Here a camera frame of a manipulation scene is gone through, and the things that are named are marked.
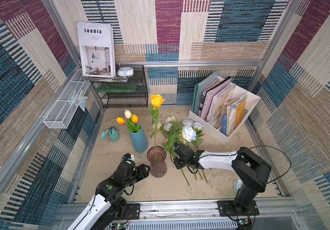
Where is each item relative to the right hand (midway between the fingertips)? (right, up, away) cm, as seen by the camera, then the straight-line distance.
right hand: (176, 160), depth 91 cm
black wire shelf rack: (-30, +42, +29) cm, 59 cm away
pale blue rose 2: (+9, +23, +13) cm, 28 cm away
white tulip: (-26, +28, -17) cm, 42 cm away
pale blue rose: (-5, +20, +10) cm, 24 cm away
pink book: (+20, +39, -4) cm, 44 cm away
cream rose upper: (-2, +26, +16) cm, 31 cm away
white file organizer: (+32, +33, +7) cm, 47 cm away
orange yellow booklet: (+40, +29, +1) cm, 50 cm away
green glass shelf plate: (-40, +47, +8) cm, 63 cm away
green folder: (+14, +44, -2) cm, 46 cm away
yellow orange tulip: (-22, +26, -20) cm, 39 cm away
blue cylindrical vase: (-22, +12, -6) cm, 26 cm away
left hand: (-17, -2, -12) cm, 21 cm away
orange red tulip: (-29, +25, -18) cm, 42 cm away
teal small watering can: (-41, +16, +3) cm, 44 cm away
